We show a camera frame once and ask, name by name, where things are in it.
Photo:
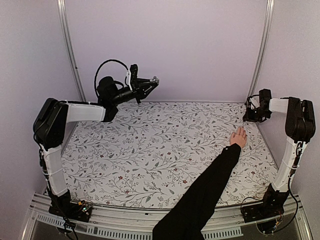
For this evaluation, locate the black sleeved forearm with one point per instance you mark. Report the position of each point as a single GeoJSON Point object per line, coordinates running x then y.
{"type": "Point", "coordinates": [197, 205]}

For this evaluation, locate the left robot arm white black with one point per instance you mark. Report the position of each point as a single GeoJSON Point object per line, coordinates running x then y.
{"type": "Point", "coordinates": [50, 124]}

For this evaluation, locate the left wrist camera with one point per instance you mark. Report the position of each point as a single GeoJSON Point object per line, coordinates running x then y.
{"type": "Point", "coordinates": [133, 71]}

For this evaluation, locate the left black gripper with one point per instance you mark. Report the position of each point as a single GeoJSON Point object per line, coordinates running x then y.
{"type": "Point", "coordinates": [139, 91]}

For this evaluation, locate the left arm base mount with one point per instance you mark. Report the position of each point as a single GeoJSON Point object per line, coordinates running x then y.
{"type": "Point", "coordinates": [63, 207]}

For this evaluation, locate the floral patterned table mat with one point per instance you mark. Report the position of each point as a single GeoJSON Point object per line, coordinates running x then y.
{"type": "Point", "coordinates": [150, 154]}

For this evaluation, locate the person's bare hand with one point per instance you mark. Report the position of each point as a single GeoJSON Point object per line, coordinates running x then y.
{"type": "Point", "coordinates": [239, 137]}

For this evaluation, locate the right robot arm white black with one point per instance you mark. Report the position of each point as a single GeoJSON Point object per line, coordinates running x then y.
{"type": "Point", "coordinates": [300, 127]}

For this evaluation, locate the left aluminium frame post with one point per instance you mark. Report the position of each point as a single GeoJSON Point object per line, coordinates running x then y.
{"type": "Point", "coordinates": [62, 12]}

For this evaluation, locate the right aluminium frame post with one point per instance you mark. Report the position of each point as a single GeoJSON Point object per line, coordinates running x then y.
{"type": "Point", "coordinates": [268, 17]}

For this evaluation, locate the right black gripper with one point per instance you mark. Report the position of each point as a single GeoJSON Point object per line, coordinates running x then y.
{"type": "Point", "coordinates": [249, 118]}

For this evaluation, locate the aluminium frame post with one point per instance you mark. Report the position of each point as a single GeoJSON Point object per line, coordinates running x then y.
{"type": "Point", "coordinates": [268, 17]}
{"type": "Point", "coordinates": [62, 12]}

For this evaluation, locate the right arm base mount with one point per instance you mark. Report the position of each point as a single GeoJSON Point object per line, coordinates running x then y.
{"type": "Point", "coordinates": [268, 214]}

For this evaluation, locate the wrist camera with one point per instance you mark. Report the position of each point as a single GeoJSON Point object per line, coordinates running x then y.
{"type": "Point", "coordinates": [252, 102]}
{"type": "Point", "coordinates": [133, 71]}

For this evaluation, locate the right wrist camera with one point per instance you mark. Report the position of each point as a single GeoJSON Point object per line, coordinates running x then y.
{"type": "Point", "coordinates": [252, 102]}

